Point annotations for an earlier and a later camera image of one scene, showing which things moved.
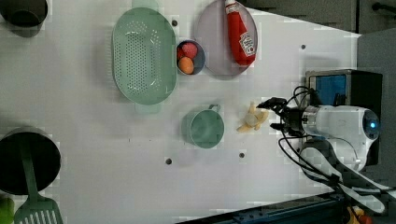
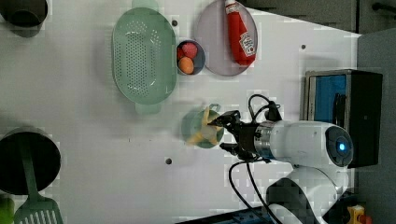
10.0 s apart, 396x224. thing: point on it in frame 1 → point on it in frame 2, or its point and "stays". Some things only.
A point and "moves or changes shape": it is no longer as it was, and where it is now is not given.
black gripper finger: x=277 y=126 → x=231 y=147
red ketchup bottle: x=241 y=46 stays
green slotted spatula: x=36 y=209 stays
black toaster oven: x=350 y=88 stays
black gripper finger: x=273 y=103 → x=231 y=120
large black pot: x=45 y=157 stays
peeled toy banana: x=254 y=119 moves or changes shape
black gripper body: x=293 y=120 → x=246 y=133
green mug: x=204 y=128 stays
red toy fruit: x=179 y=53 stays
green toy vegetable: x=7 y=211 stays
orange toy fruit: x=186 y=65 stays
